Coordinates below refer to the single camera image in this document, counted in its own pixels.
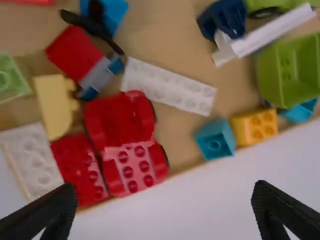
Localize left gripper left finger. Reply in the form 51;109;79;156
0;183;79;240

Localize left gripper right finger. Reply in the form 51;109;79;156
250;179;320;240

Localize red flat toy brick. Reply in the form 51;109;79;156
13;0;56;6
49;133;111;208

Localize cyan toy brick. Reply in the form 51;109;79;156
277;97;320;124
79;0;130;38
194;117;237;162

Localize pale yellow toy brick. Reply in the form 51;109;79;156
32;73;81;142

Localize red toy car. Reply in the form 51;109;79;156
83;89;170;199

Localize light green toy brick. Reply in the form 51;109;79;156
0;51;33;105

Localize lime green toy brick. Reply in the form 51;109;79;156
243;0;313;20
256;32;320;110

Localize red and grey toy brick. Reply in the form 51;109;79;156
44;24;125;100

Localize long white flat toy brick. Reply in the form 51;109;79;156
119;56;218;118

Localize black toy piece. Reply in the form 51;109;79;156
59;0;126;56

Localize dark blue toy brick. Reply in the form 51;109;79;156
196;0;248;41

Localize tan tray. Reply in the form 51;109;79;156
0;0;320;216

